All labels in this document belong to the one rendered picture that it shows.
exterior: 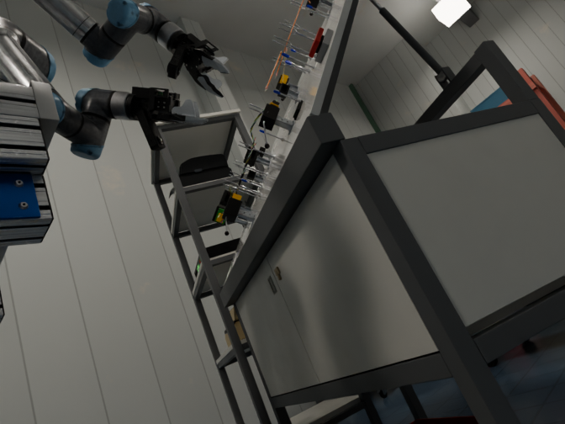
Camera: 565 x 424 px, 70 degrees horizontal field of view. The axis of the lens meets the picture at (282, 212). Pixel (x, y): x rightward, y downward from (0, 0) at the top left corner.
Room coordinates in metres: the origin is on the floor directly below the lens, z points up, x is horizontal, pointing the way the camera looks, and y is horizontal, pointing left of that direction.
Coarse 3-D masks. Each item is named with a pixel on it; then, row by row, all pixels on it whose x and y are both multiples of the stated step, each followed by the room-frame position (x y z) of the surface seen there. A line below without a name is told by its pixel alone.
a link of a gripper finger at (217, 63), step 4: (224, 56) 0.94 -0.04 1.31; (204, 60) 0.92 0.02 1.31; (208, 60) 0.91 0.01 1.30; (216, 60) 0.91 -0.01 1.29; (220, 60) 0.93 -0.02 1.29; (224, 60) 0.93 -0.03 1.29; (204, 64) 0.93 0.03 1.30; (208, 64) 0.92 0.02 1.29; (212, 64) 0.92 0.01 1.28; (216, 64) 0.91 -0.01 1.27; (220, 64) 0.91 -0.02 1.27; (216, 68) 0.92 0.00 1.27; (220, 68) 0.92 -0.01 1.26; (224, 68) 0.92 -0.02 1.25; (220, 72) 0.93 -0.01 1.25; (224, 72) 0.93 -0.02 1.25; (228, 72) 0.93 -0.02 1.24
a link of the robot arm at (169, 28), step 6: (168, 24) 0.90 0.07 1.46; (174, 24) 0.91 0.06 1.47; (162, 30) 0.90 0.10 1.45; (168, 30) 0.90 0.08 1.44; (174, 30) 0.91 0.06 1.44; (180, 30) 0.92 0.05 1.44; (162, 36) 0.91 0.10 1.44; (168, 36) 0.91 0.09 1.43; (162, 42) 0.92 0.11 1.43; (168, 42) 0.92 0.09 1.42
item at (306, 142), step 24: (312, 120) 0.67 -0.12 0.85; (312, 144) 0.69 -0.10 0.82; (336, 144) 0.70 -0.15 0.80; (288, 168) 0.80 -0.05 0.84; (312, 168) 0.75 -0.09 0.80; (288, 192) 0.84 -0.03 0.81; (264, 216) 1.01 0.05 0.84; (288, 216) 0.97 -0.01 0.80; (264, 240) 1.07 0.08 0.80; (240, 264) 1.32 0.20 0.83; (240, 288) 1.50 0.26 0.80
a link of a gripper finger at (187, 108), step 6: (186, 102) 0.87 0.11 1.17; (192, 102) 0.87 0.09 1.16; (174, 108) 0.87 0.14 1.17; (180, 108) 0.87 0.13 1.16; (186, 108) 0.87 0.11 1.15; (192, 108) 0.88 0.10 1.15; (186, 114) 0.88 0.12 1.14; (192, 114) 0.88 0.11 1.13; (174, 120) 0.89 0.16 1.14; (186, 120) 0.88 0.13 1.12; (192, 120) 0.88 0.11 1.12; (198, 120) 0.89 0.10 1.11; (204, 120) 0.90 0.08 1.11
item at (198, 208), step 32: (160, 128) 1.78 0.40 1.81; (192, 128) 1.93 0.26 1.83; (224, 128) 2.07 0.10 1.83; (160, 160) 2.09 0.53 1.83; (160, 192) 2.27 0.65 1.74; (192, 192) 1.82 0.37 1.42; (192, 224) 1.78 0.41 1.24; (224, 256) 1.82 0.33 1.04; (192, 288) 2.27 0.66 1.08; (224, 320) 1.77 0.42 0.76; (224, 352) 1.98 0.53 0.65; (224, 384) 2.27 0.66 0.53; (256, 384) 1.78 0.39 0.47; (320, 416) 1.93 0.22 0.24
